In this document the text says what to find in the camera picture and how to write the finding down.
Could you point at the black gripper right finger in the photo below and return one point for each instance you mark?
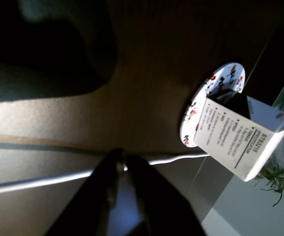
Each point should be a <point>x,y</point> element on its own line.
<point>161,201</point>

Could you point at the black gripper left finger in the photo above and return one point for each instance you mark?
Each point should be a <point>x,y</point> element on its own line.
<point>100,182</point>

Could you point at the white and black servo box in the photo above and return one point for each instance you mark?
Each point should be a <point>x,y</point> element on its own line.
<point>240,145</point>

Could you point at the round cartoon print coaster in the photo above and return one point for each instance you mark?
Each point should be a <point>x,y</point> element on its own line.
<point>196,110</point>

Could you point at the green leafy plant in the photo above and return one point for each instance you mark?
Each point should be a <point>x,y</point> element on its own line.
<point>279,177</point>

